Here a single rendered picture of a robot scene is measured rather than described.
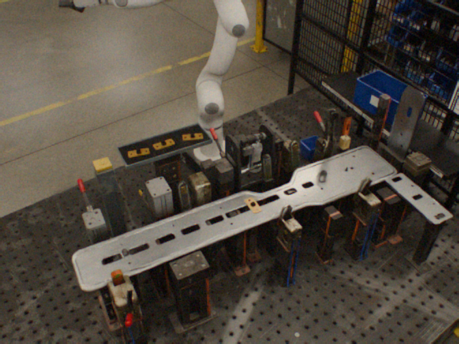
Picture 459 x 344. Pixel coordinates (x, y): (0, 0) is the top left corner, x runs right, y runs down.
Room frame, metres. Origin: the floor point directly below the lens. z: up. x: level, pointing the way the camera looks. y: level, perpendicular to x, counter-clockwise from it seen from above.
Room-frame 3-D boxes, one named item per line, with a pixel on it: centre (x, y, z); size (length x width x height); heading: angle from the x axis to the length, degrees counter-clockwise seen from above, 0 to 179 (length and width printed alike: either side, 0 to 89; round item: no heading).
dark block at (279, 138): (1.58, -0.20, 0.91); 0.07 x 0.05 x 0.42; 27
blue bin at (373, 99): (1.92, -0.78, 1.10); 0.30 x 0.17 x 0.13; 35
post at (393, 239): (1.39, -0.74, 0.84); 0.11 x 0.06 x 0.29; 27
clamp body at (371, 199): (1.29, -0.56, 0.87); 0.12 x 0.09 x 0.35; 27
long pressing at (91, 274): (1.27, -0.08, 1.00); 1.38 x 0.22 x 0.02; 117
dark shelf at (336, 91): (1.88, -0.81, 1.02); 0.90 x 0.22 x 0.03; 27
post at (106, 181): (1.36, 0.49, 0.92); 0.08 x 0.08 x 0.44; 27
